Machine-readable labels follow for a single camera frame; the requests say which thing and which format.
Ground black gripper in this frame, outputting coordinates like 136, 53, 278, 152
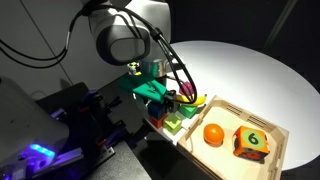
143, 89, 178, 114

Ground blue block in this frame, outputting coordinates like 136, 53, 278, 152
147, 101, 168, 120

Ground orange block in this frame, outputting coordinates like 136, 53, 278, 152
148, 113, 168, 130

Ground light green block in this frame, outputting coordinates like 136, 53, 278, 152
162, 113, 184, 136

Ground dark green block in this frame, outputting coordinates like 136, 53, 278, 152
178, 103, 200, 120

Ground pink block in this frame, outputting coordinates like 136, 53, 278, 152
178, 81, 195, 98

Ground wooden crate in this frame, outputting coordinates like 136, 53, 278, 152
176, 94, 290, 180

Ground orange toy fruit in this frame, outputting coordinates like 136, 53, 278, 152
203, 123, 226, 147

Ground orange soft cube number six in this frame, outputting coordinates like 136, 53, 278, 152
231, 125, 271, 164

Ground white box with blue light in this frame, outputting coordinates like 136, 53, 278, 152
0, 76, 70, 180

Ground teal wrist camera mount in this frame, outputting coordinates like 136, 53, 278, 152
117, 72, 168, 103

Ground black gripper cable bundle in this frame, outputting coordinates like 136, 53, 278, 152
83, 2, 198, 105

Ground aluminium rail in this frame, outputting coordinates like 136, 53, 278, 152
31, 145, 116, 178

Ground black hanging cable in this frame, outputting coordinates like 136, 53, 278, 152
0, 3, 88, 70

